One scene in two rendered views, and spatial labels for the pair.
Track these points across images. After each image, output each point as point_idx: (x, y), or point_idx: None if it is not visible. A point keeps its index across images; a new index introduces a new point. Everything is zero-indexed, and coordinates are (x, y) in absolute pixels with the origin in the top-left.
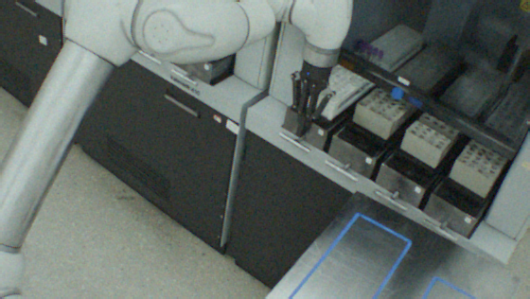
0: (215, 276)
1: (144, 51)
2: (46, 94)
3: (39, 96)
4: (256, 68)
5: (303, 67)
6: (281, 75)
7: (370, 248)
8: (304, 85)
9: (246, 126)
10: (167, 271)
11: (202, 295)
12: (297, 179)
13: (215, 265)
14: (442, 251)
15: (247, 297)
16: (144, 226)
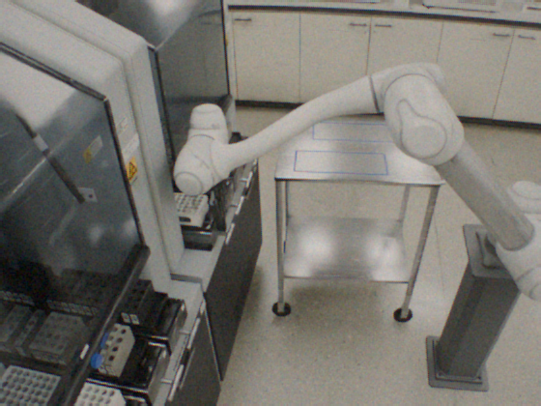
0: (235, 395)
1: (170, 391)
2: (483, 162)
3: (486, 170)
4: (164, 271)
5: (222, 181)
6: (173, 245)
7: (316, 160)
8: (220, 194)
9: (205, 289)
10: None
11: (259, 394)
12: (223, 260)
13: (223, 401)
14: (292, 140)
15: (241, 365)
16: None
